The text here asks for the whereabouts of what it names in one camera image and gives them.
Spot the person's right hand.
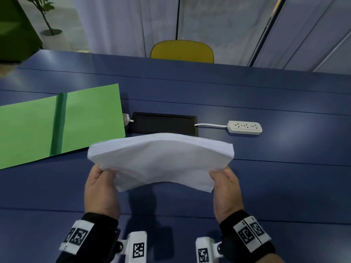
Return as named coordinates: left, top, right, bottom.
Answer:
left=209, top=165, right=245, bottom=224

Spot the person's left hand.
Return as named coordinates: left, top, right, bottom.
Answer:
left=84, top=164, right=121, bottom=221

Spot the pile of white papers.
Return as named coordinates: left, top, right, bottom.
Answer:
left=87, top=133, right=234, bottom=194

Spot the green folder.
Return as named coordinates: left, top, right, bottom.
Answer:
left=0, top=83, right=126, bottom=170

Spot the person's right forearm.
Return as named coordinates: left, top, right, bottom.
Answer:
left=262, top=253, right=286, bottom=263

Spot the white power strip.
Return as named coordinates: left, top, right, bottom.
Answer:
left=227, top=120, right=263, bottom=135

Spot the yellow chair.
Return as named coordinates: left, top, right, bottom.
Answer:
left=150, top=40, right=215, bottom=64

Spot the white plant pot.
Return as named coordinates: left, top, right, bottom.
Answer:
left=39, top=29, right=71, bottom=51

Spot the white curtain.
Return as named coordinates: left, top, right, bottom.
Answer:
left=71, top=0, right=351, bottom=73

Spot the green sofa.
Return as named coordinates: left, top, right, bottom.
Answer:
left=0, top=0, right=43, bottom=63

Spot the green potted plant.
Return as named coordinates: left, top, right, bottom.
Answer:
left=23, top=0, right=55, bottom=35

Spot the black left wrist strap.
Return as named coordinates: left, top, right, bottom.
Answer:
left=56, top=213, right=121, bottom=263

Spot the black wrist strap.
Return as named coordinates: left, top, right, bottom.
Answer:
left=219, top=210, right=276, bottom=263
left=56, top=213, right=121, bottom=263

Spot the black right wrist strap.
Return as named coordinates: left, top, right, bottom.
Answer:
left=219, top=210, right=276, bottom=263

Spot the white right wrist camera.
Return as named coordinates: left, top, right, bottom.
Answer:
left=195, top=237, right=224, bottom=263

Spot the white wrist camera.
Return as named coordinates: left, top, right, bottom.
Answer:
left=115, top=230, right=148, bottom=263
left=195, top=237, right=224, bottom=263

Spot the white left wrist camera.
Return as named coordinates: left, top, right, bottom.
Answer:
left=115, top=230, right=148, bottom=263

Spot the black table cable hatch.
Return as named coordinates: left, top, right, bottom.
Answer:
left=131, top=112, right=199, bottom=137

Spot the thick black partition post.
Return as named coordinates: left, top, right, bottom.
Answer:
left=248, top=0, right=287, bottom=66

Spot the thin black partition post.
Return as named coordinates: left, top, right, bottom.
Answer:
left=175, top=0, right=181, bottom=41

